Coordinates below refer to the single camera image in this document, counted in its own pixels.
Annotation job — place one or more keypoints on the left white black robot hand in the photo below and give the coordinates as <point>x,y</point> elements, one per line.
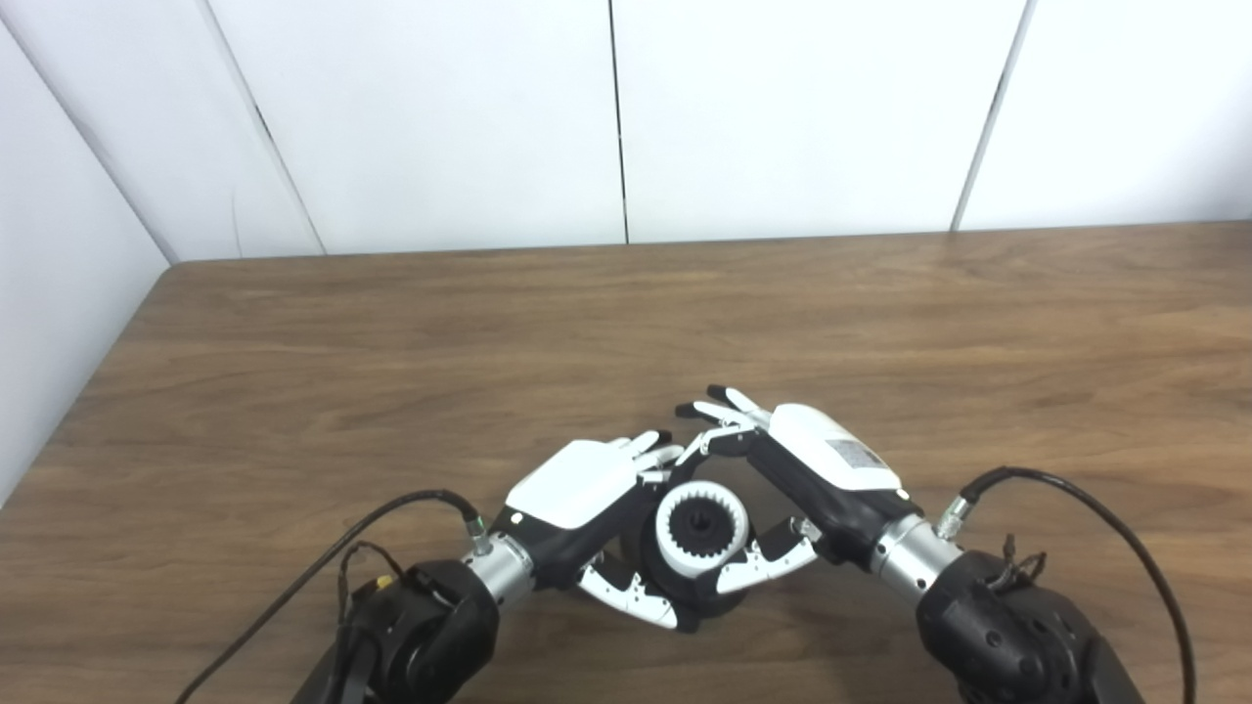
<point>577,484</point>

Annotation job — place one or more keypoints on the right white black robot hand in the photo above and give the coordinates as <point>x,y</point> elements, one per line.
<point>831,460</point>

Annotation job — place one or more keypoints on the round black part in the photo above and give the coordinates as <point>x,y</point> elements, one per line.
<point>702,526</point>

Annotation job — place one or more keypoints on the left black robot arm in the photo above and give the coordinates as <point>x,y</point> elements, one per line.
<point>430,636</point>

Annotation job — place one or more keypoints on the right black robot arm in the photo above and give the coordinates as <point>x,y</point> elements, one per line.
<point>998,636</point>

